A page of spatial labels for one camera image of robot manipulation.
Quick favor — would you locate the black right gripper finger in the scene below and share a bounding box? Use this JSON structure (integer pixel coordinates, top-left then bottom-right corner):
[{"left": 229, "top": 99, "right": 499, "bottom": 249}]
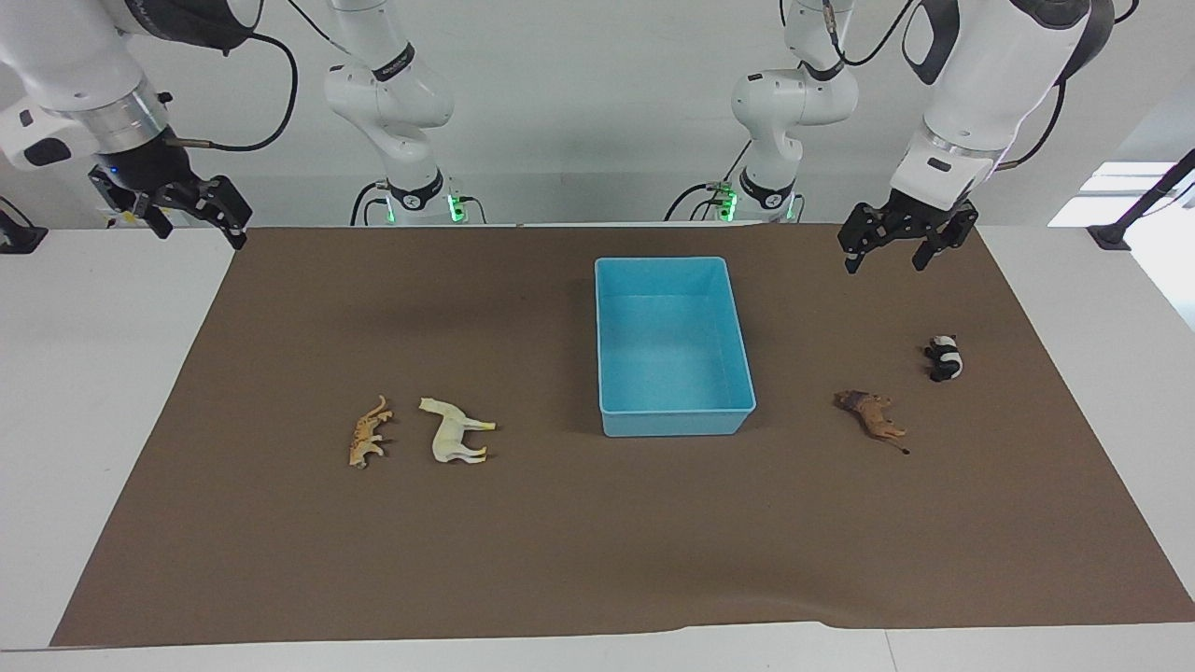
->
[
  {"left": 191, "top": 175, "right": 253, "bottom": 249},
  {"left": 138, "top": 191, "right": 176, "bottom": 240}
]

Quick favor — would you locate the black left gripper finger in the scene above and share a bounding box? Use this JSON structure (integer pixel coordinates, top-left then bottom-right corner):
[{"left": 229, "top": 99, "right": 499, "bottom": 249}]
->
[
  {"left": 913, "top": 229, "right": 963, "bottom": 272},
  {"left": 837, "top": 205, "right": 883, "bottom": 274}
]

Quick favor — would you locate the black and white panda toy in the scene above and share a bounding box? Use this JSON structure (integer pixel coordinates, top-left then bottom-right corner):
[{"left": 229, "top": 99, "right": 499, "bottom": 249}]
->
[{"left": 923, "top": 334, "right": 964, "bottom": 383}]

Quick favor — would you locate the brown lion toy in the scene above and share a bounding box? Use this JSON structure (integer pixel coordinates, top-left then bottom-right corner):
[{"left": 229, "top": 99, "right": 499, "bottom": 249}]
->
[{"left": 834, "top": 389, "right": 911, "bottom": 455}]

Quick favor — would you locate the orange tiger toy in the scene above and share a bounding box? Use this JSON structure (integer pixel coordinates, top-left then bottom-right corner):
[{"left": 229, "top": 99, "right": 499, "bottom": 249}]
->
[{"left": 348, "top": 395, "right": 395, "bottom": 469}]

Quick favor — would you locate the white horse toy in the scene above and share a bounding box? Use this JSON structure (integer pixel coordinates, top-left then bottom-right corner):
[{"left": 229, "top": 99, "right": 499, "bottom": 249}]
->
[{"left": 418, "top": 397, "right": 498, "bottom": 465}]

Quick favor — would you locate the blue plastic storage box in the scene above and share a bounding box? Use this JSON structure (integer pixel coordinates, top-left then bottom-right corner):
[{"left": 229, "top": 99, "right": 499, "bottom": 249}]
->
[{"left": 595, "top": 257, "right": 757, "bottom": 438}]

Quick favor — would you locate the black table clamp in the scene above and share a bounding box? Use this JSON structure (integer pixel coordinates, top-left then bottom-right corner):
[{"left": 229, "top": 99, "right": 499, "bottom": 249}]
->
[{"left": 0, "top": 196, "right": 48, "bottom": 255}]

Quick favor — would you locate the black stand with pole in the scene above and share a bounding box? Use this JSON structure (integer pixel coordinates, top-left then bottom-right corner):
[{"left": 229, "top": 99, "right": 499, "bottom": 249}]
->
[{"left": 1088, "top": 149, "right": 1195, "bottom": 251}]

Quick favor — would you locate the brown table mat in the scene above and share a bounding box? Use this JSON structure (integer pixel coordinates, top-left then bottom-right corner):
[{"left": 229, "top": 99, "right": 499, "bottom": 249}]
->
[{"left": 49, "top": 222, "right": 1195, "bottom": 648}]

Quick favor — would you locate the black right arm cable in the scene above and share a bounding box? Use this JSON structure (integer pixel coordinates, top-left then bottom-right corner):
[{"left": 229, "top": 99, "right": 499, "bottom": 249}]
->
[{"left": 173, "top": 0, "right": 360, "bottom": 153}]

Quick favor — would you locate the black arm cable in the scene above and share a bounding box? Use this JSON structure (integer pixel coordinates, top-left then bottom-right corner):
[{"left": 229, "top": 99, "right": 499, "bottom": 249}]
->
[
  {"left": 173, "top": 0, "right": 360, "bottom": 153},
  {"left": 780, "top": 0, "right": 1140, "bottom": 174}
]

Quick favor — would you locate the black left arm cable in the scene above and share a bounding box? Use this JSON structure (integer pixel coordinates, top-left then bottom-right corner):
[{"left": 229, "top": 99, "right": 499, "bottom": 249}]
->
[{"left": 780, "top": 0, "right": 1140, "bottom": 174}]

